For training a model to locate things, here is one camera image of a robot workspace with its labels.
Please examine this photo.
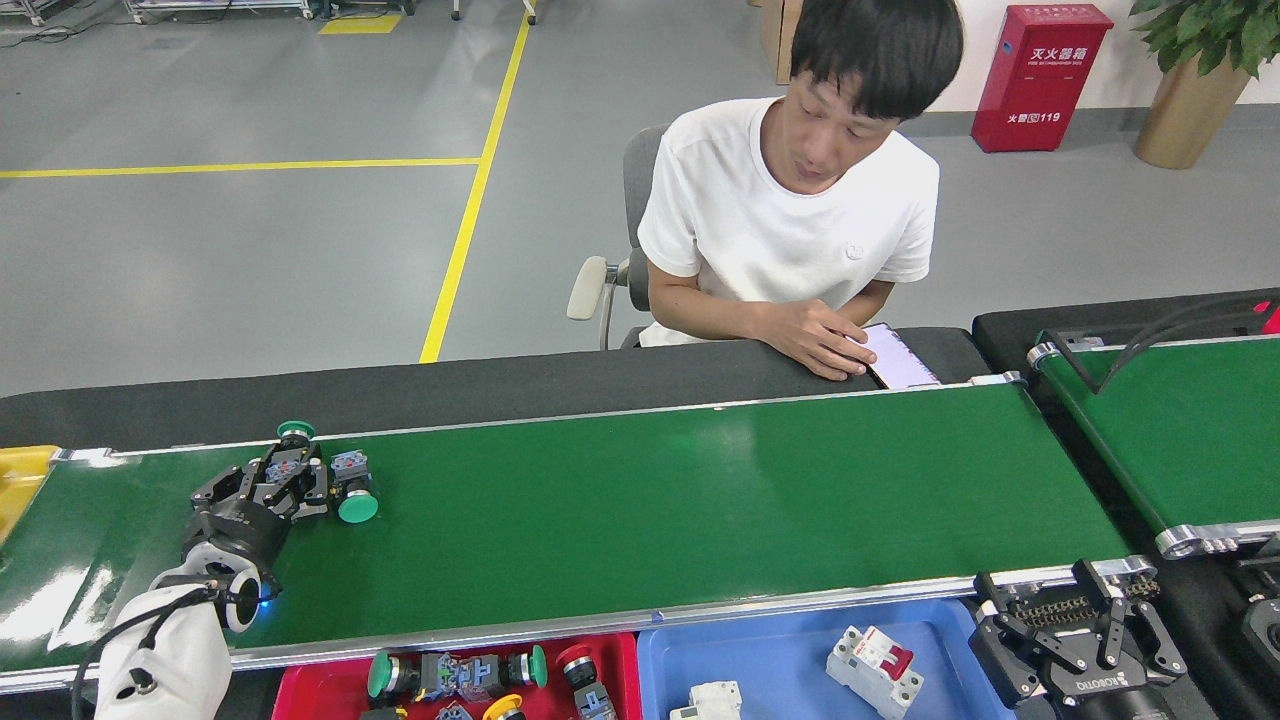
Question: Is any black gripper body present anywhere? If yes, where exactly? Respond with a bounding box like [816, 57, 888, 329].
[1040, 665, 1176, 720]
[183, 508, 291, 571]

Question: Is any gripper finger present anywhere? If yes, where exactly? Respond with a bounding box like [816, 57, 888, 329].
[264, 459, 332, 522]
[966, 571, 1091, 707]
[1071, 559, 1190, 682]
[190, 461, 267, 512]

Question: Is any white circuit breaker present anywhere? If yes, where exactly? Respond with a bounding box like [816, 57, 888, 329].
[826, 625, 927, 720]
[668, 680, 744, 720]

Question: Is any green yellow-ringed push button switch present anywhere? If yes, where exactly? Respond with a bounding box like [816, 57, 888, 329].
[455, 644, 550, 701]

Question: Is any red plastic tray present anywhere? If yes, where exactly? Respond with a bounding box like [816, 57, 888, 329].
[272, 632, 643, 720]

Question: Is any yellow plastic tray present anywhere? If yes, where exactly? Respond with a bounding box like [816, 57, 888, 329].
[0, 445, 61, 546]

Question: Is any short green conveyor belt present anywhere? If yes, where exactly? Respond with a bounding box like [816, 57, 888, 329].
[1025, 325, 1280, 561]

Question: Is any blue plastic tray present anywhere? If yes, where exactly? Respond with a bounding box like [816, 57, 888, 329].
[636, 597, 1016, 720]

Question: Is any long green conveyor belt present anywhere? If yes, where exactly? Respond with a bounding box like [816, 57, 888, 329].
[0, 370, 1166, 696]

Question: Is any person's right hand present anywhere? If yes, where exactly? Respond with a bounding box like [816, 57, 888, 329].
[757, 298, 879, 382]

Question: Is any black motor housing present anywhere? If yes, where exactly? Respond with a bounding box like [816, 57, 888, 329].
[1232, 545, 1280, 681]

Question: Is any smartphone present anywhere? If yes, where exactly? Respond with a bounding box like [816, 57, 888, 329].
[858, 322, 943, 391]

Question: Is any grey office chair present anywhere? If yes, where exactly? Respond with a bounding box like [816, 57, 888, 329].
[566, 123, 671, 351]

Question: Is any person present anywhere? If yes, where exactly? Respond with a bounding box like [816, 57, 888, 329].
[637, 0, 966, 381]

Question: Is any potted plant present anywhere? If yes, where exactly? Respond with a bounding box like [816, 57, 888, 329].
[1130, 0, 1280, 171]

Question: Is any red fire extinguisher cabinet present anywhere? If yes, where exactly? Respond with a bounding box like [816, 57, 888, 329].
[971, 4, 1114, 154]

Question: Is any cardboard box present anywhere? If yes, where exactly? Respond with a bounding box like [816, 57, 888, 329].
[760, 0, 806, 86]

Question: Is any black drive chain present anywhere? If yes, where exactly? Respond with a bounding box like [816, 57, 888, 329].
[1005, 575, 1161, 631]

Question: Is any black cable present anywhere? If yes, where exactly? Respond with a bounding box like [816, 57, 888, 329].
[1050, 290, 1280, 396]

